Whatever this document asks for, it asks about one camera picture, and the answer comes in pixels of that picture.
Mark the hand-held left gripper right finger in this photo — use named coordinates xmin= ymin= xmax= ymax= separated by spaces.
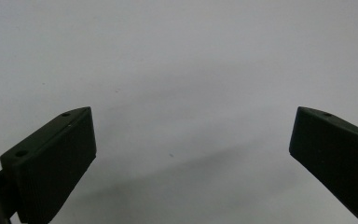
xmin=288 ymin=106 xmax=358 ymax=224

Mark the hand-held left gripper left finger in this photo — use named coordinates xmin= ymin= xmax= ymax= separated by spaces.
xmin=0 ymin=106 xmax=98 ymax=224

